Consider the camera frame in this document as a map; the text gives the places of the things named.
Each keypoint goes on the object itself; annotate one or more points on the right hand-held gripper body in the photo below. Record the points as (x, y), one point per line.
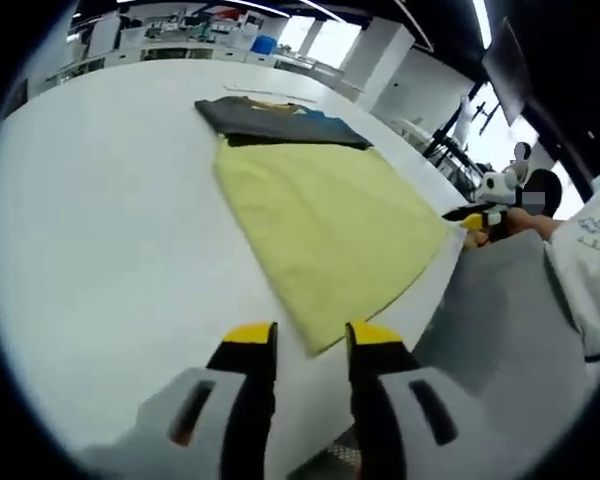
(497, 187)

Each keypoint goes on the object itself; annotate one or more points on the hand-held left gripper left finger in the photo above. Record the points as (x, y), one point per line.
(245, 365)

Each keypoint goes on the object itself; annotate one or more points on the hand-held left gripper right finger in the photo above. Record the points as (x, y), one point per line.
(380, 360)

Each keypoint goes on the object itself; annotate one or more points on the yellow blue grey garment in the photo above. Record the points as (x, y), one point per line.
(320, 225)

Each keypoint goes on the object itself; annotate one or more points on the person's right hand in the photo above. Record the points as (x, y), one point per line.
(522, 222)

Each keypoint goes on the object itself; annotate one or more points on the black monitor stand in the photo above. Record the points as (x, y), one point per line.
(455, 117)

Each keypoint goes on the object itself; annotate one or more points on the white side desk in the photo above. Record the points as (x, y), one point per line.
(415, 132)

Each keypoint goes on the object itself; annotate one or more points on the large dark screen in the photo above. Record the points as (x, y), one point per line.
(505, 75)

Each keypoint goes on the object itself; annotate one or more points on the person's white printed shirt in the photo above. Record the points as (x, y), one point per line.
(585, 270)

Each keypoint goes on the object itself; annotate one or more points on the straight ceiling light strip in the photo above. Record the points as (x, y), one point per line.
(482, 25)

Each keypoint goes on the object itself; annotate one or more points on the white square pillar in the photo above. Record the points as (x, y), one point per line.
(380, 65)

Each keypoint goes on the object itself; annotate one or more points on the blue barrel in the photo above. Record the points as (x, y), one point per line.
(263, 45)

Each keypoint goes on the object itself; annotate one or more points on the white workbench row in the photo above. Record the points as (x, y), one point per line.
(180, 52)

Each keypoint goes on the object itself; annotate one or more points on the white cabinet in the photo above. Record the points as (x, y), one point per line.
(102, 36)

